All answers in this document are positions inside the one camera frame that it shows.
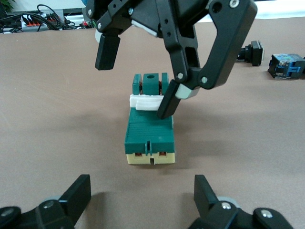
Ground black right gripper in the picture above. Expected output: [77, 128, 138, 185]
[156, 0, 258, 120]

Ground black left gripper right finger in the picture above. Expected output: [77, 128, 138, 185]
[188, 175, 293, 229]

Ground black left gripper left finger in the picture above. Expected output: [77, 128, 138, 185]
[0, 174, 92, 229]

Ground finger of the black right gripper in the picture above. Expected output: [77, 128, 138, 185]
[86, 0, 143, 71]

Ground green load switch white handle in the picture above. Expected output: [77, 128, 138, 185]
[124, 73, 176, 166]

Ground black square button red block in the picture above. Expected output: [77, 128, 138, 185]
[237, 40, 265, 67]

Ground green button blue contact block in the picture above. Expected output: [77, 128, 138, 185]
[266, 53, 305, 81]

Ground grey power strip orange switches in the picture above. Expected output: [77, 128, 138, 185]
[20, 13, 65, 31]

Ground green plant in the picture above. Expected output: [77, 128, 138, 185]
[0, 0, 15, 12]

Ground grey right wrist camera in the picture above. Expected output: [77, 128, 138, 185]
[130, 9, 165, 38]

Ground black arched cable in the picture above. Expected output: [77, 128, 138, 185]
[35, 4, 77, 31]

